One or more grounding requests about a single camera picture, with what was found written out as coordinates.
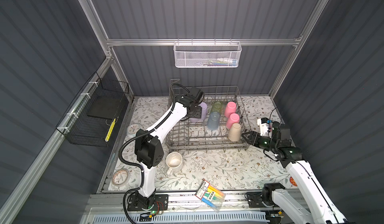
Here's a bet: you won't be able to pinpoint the floral table mat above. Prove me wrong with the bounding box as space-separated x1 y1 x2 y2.
104 96 297 192

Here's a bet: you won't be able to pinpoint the black wire side basket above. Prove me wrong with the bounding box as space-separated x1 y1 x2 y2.
56 73 130 147

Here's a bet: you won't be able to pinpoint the beige cup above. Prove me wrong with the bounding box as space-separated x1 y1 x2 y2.
228 123 242 142

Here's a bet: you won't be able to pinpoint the lilac cup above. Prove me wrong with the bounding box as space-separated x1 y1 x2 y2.
199 102 208 121

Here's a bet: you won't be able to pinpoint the green translucent cup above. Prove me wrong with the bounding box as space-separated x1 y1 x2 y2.
210 101 223 115

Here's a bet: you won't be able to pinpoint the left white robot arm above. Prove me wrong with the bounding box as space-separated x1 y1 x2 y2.
135 83 205 208

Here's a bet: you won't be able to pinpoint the white wire wall basket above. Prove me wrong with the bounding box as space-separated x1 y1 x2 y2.
173 41 242 68

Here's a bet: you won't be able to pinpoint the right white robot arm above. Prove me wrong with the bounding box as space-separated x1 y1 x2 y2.
242 118 348 224

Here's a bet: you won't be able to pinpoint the pink cup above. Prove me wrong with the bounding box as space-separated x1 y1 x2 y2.
225 101 237 118
226 113 240 129

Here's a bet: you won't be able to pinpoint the yellow marker pen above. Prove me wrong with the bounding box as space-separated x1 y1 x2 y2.
105 118 117 142

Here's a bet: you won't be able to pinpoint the red round sticker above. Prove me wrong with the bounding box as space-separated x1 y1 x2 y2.
290 177 298 187

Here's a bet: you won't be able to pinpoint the blue translucent cup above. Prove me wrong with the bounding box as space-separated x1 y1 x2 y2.
207 112 221 131

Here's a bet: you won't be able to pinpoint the purple cup front row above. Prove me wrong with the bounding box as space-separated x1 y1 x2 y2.
189 118 201 123

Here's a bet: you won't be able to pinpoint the pens in wall basket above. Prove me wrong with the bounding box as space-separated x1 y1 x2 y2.
198 58 238 67

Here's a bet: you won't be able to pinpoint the left black cable conduit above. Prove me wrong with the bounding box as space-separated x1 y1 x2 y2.
118 82 191 224

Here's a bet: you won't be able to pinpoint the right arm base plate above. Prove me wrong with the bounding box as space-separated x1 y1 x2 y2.
245 191 270 208

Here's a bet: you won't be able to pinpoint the grey wire dish rack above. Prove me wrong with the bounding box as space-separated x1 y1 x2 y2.
165 85 251 151

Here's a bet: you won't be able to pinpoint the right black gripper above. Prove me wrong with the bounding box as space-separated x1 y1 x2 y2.
242 130 277 152

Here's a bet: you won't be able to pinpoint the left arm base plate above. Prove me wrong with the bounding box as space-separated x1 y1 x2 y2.
127 192 169 212

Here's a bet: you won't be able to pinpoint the highlighter marker pack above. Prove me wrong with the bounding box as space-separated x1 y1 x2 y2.
195 179 226 212

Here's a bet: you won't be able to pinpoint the white ceramic mug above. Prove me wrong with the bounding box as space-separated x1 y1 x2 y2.
166 152 183 176

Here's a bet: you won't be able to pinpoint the tape roll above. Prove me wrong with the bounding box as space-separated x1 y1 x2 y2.
112 169 130 187

